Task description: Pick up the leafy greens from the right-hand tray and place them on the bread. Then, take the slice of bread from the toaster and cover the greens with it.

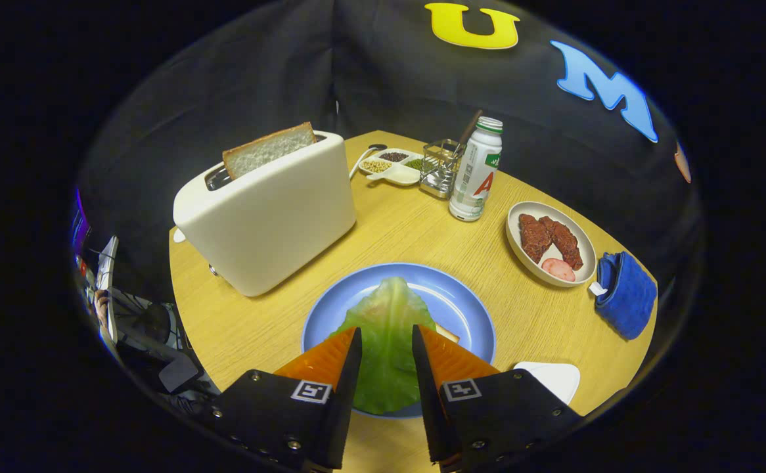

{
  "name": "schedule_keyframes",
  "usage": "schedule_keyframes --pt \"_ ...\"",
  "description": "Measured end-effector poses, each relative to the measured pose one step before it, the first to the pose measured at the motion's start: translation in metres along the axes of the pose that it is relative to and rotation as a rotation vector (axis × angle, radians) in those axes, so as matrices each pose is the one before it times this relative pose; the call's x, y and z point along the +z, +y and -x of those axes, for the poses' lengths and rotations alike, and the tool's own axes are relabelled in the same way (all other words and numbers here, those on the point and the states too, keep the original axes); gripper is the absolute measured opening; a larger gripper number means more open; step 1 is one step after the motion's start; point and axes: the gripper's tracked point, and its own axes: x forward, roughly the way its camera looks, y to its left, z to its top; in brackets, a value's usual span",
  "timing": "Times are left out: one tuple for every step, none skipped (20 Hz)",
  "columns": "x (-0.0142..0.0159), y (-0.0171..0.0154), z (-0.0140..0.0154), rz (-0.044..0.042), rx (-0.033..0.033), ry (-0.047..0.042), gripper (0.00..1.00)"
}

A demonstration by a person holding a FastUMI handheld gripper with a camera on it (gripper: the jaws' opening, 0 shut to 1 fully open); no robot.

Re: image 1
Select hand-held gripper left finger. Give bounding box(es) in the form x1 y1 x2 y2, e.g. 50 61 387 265
202 327 363 472

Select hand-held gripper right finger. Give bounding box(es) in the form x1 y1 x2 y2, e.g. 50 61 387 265
411 324 584 472

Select green lettuce leaf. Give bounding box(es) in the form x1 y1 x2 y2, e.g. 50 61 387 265
332 277 438 416

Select toasted bread slice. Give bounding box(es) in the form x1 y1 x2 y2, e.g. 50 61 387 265
222 122 318 181

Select blue round plate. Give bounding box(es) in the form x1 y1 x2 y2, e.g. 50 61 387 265
301 263 497 420

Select white square plate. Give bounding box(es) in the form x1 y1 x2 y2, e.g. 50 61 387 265
513 361 581 405

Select pink ham slice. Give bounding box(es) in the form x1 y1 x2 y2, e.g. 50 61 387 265
541 258 577 283

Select black office chair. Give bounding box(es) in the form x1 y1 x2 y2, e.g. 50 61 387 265
110 289 203 395

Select beige round plate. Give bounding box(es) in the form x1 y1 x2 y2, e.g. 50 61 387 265
506 201 598 288

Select brown meat piece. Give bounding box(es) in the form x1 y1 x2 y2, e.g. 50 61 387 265
518 213 553 265
541 216 585 271

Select white toaster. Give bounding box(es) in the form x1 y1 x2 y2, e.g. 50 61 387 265
173 130 357 298

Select white drink bottle green cap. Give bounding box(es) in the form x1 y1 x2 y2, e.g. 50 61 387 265
448 116 504 223

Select blue folded towel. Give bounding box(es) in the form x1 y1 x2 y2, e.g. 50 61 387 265
588 251 658 341

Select white divided condiment dish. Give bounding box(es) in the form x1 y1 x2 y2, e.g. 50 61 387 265
359 148 424 187

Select white spoon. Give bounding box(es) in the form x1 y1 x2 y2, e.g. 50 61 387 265
349 143 388 179

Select white flat panel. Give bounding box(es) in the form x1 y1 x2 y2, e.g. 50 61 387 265
96 235 120 342

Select brown wooden chopstick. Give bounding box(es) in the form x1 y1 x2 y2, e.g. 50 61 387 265
454 109 484 158

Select metal wire utensil holder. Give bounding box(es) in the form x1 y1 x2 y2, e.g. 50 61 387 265
419 139 464 200

